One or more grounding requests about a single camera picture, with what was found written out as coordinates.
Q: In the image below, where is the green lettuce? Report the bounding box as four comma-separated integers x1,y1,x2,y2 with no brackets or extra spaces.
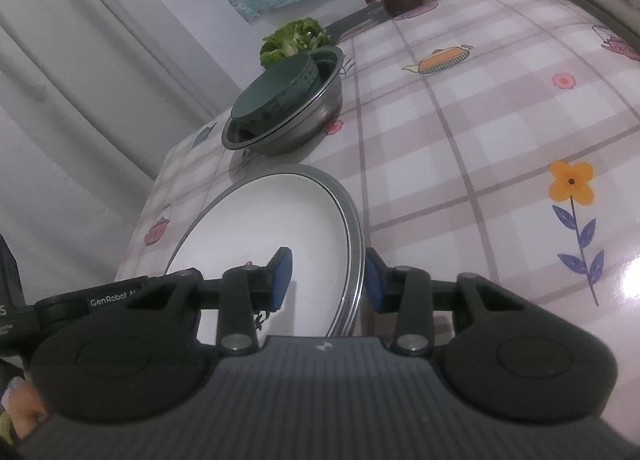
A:
259,17,331,67

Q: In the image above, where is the white ceramic plate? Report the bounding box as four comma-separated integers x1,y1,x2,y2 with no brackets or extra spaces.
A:
164,173,351,341

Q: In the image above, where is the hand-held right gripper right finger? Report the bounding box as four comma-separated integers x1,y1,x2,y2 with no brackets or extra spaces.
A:
364,246,556,357

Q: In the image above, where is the large steel bowl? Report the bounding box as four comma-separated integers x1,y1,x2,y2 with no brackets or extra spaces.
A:
272,163,367,338
272,164,363,337

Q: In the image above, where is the white curtain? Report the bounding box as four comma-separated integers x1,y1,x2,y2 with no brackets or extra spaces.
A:
0,0,241,291

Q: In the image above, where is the dark green bowl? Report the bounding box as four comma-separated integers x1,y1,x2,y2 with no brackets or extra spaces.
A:
232,53,321,133

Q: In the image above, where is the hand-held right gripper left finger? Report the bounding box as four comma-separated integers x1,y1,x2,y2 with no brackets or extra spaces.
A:
120,246,294,357

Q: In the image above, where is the person's left hand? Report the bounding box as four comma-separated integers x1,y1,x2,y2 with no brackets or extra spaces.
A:
0,375,51,446

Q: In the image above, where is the checked floral tablecloth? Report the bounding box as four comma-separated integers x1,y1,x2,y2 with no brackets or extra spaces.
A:
115,0,640,376

